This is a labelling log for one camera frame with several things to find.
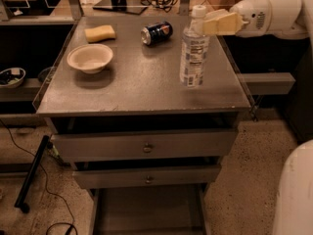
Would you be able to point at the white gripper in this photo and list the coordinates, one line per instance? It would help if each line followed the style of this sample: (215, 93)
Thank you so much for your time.
(252, 18)

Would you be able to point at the clear plastic water bottle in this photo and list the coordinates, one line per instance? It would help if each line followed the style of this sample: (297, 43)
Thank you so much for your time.
(194, 49)

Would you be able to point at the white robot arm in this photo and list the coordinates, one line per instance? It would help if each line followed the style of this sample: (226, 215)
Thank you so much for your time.
(265, 186)

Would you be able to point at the grey drawer cabinet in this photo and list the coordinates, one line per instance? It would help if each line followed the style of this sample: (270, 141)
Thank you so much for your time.
(140, 91)

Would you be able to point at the grey top drawer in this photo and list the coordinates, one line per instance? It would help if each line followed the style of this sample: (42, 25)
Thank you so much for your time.
(144, 145)

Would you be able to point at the grey drawer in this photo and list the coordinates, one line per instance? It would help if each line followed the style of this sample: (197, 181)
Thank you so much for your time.
(151, 176)
(144, 145)

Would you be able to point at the grey middle drawer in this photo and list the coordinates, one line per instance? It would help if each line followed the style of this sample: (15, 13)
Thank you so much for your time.
(151, 176)

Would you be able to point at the open bottom drawer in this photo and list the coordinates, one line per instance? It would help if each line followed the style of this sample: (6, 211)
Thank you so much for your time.
(154, 210)

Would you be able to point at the blue pepsi can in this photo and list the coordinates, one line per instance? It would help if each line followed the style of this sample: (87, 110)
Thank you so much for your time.
(155, 33)

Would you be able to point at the grey right side shelf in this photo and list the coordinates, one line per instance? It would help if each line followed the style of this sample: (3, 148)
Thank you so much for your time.
(270, 83)

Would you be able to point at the black monitor stand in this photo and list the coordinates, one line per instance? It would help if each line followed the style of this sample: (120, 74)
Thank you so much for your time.
(133, 7)

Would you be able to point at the yellow sponge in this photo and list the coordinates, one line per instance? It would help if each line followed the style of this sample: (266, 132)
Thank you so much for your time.
(99, 33)

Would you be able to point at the white paper bowl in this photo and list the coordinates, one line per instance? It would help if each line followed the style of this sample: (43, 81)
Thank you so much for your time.
(90, 58)

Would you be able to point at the dark bowl on shelf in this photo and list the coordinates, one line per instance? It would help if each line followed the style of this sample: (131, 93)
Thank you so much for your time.
(44, 74)

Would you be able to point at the white bowl with items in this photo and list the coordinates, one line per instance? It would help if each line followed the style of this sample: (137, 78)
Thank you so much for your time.
(12, 77)

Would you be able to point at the black bar on floor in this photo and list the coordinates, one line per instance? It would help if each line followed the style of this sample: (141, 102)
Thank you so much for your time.
(20, 201)

